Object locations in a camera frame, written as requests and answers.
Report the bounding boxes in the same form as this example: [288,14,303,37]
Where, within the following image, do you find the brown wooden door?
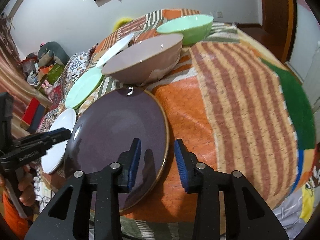
[261,0,297,63]

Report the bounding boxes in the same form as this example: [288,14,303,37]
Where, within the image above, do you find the pink rabbit toy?
[41,80,54,102]

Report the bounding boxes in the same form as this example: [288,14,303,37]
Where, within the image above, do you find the striped brown curtain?
[1,15,51,138]

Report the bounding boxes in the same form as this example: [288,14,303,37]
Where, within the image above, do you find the grey plush toy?
[37,41,69,67]

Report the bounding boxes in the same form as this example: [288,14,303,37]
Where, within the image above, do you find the green storage box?
[37,63,65,90]

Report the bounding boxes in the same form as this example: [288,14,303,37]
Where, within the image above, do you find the dark purple plate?
[63,87,169,211]

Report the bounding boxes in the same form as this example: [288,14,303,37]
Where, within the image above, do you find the patterned geometric quilt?
[34,46,96,208]

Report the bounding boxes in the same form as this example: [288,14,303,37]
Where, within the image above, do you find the mint green bowl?
[156,14,214,46]

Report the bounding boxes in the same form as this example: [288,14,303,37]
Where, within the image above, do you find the white plate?
[41,108,76,174]

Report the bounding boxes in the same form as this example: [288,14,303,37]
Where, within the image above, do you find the person's left hand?
[18,165,36,206]

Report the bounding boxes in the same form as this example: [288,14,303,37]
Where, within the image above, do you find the orange striped patchwork blanket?
[37,8,317,240]

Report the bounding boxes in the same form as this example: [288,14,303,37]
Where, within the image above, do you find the white wall socket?
[217,11,223,18]

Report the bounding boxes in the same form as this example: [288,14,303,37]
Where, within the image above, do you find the white bowl with dark spots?
[95,33,135,69]

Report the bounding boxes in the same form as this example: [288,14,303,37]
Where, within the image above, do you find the mint green plate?
[65,67,103,109]

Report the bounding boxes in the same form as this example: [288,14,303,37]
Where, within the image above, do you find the pink beige bowl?
[101,33,183,85]

